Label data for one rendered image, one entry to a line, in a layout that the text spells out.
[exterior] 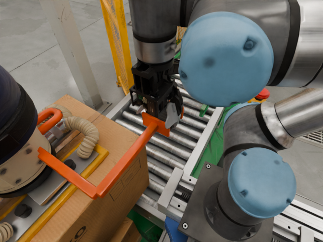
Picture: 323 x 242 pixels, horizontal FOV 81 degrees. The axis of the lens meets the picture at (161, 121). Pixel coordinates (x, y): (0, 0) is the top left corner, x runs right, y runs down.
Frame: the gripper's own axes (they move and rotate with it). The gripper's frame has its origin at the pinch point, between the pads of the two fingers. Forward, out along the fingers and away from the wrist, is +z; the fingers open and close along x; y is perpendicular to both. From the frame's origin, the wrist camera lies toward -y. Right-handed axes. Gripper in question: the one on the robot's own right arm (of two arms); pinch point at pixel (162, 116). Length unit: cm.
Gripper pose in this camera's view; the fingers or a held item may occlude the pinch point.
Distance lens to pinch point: 52.1
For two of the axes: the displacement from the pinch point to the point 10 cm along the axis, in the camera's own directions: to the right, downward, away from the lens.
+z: 0.1, 6.3, 7.8
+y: -5.3, 6.6, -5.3
